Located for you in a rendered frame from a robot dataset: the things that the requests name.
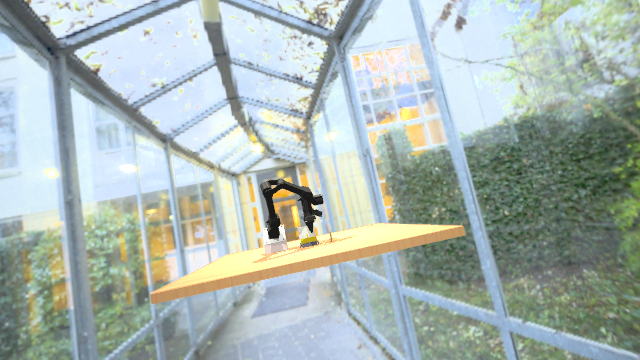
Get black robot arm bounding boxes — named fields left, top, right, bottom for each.
left=260, top=179, right=323, bottom=239

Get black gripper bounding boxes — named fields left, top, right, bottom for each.
left=303, top=206, right=316, bottom=233

